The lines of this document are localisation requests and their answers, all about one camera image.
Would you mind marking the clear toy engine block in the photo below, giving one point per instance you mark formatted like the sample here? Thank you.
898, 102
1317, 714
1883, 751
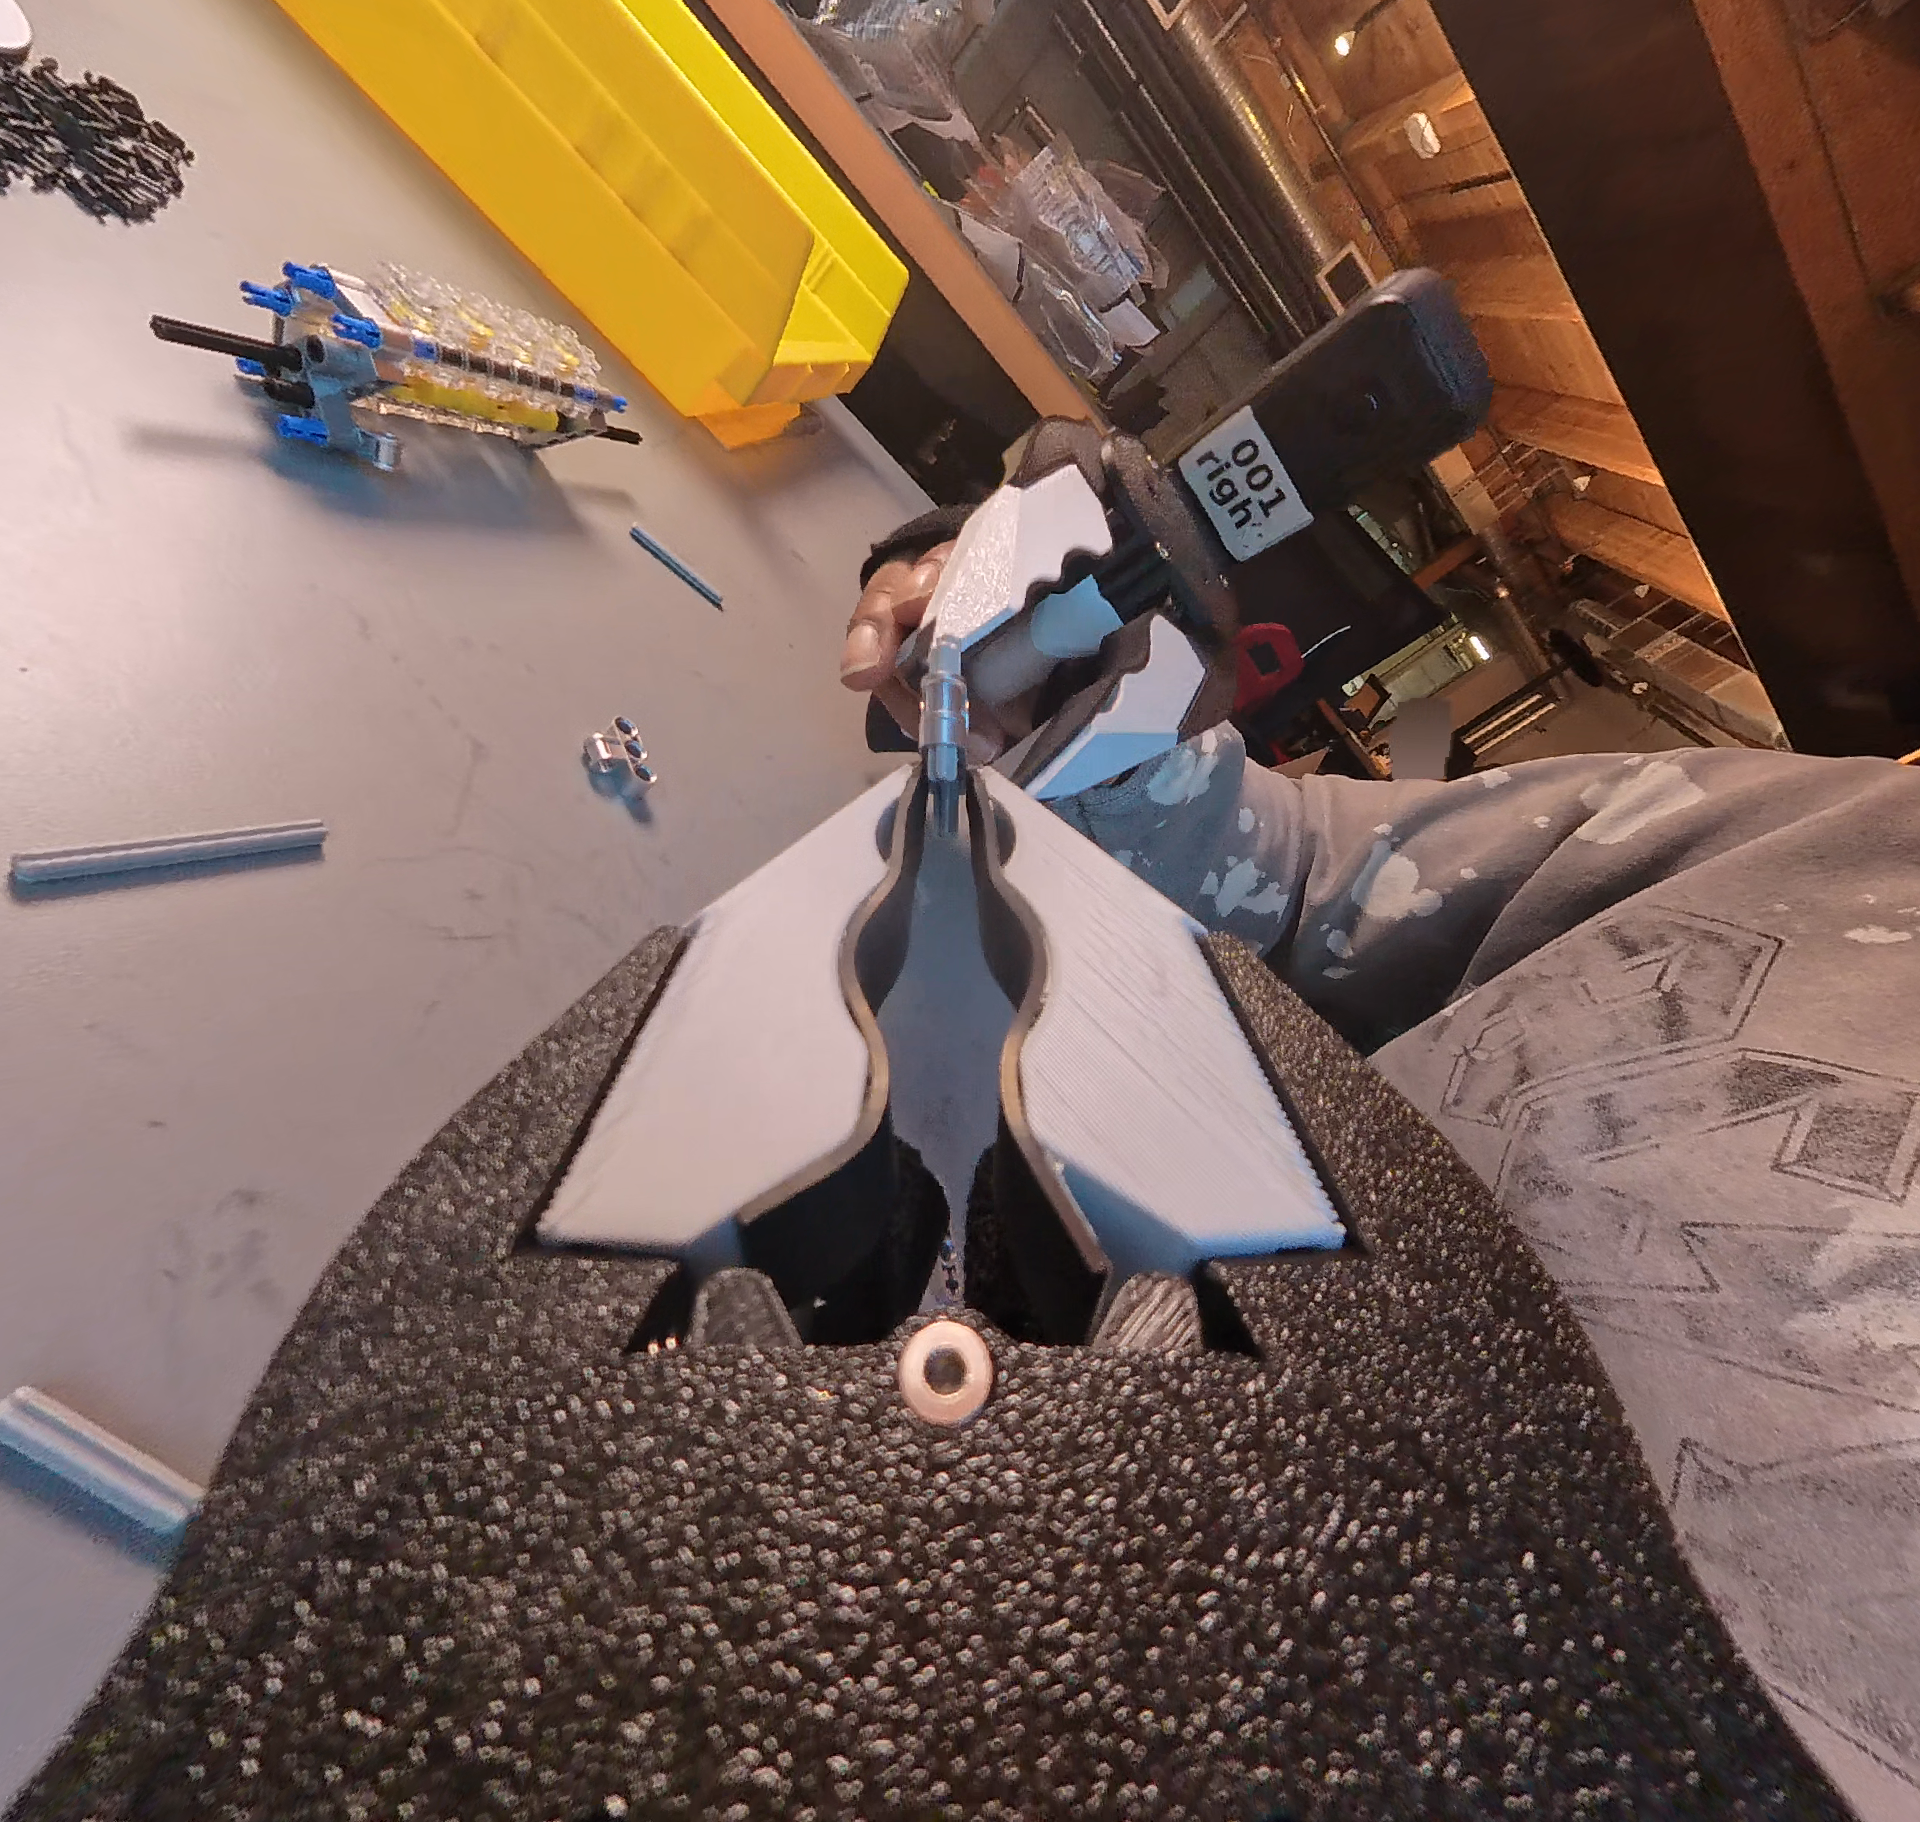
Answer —
450, 352

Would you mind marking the metal ventilation duct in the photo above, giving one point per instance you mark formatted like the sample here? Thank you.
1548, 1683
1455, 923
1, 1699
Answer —
1246, 126

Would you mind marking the pile of clear plastic bags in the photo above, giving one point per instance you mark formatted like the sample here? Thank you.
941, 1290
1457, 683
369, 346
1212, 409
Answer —
1066, 217

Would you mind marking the person's right forearm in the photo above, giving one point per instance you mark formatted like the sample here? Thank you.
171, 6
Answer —
1425, 862

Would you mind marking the pile of black toy pins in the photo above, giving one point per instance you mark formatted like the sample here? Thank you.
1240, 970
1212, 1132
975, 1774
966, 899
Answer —
90, 141

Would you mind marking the light grey toy axle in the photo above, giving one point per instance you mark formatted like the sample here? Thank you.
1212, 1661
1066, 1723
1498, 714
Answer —
90, 1463

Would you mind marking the grey three-hole toy connector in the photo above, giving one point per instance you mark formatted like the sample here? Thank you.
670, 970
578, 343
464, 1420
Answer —
617, 757

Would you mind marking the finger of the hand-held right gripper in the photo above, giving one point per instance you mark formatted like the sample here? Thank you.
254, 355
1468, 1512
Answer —
1148, 705
1011, 548

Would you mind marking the person's right hand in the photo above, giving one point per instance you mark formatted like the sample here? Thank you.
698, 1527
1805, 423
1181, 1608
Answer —
885, 615

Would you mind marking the wooden workbench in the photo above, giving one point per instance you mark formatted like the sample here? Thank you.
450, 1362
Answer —
845, 112

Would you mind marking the yellow plastic bin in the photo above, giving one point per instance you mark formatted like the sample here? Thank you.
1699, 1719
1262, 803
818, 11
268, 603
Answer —
601, 126

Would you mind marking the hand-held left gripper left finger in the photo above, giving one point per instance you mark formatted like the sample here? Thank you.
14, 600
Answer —
735, 1058

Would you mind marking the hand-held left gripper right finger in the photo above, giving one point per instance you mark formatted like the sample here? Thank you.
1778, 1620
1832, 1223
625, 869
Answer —
1170, 1072

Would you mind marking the grey desk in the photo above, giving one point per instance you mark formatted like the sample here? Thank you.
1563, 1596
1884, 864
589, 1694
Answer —
376, 621

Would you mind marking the grey toy connector piece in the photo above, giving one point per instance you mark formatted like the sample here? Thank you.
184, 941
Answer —
947, 720

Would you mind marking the red chair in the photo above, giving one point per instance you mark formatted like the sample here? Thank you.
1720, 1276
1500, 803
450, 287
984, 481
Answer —
1271, 647

